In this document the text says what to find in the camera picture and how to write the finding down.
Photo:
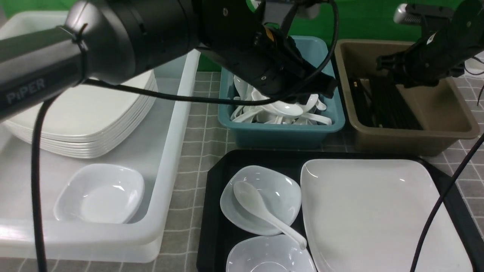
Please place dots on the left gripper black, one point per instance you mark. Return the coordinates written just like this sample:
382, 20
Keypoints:
268, 61

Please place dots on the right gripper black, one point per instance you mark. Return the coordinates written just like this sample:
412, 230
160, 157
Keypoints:
426, 62

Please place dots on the white bowl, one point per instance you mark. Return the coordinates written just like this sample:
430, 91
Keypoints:
269, 254
281, 194
101, 193

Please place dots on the white soup spoon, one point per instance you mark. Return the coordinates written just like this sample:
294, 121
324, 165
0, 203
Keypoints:
251, 200

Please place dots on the large white rice plate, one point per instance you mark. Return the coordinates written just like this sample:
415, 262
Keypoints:
365, 215

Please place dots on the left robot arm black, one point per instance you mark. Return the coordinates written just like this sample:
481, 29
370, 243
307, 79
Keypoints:
40, 65

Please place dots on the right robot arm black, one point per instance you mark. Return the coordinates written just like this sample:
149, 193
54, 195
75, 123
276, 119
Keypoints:
468, 17

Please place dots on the teal plastic bin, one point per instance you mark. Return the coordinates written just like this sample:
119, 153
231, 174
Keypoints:
313, 50

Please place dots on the brown plastic bin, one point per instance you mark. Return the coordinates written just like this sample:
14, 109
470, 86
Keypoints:
442, 111

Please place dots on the black chopsticks pile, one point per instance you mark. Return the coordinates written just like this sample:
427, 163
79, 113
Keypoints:
379, 104

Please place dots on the pile of white spoons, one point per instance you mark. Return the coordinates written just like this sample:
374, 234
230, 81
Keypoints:
283, 113

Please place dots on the green backdrop cloth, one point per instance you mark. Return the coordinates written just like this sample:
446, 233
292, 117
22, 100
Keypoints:
359, 22

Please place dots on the large translucent white bin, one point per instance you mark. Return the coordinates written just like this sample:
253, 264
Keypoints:
153, 149

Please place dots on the black serving tray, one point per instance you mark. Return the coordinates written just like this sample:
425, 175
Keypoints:
218, 235

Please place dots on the stack of white square plates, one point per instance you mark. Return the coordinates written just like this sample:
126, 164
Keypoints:
88, 122

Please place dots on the white bowl in bin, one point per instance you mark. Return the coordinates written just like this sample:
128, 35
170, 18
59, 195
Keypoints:
101, 193

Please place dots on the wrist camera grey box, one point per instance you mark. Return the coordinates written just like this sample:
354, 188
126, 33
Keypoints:
413, 14

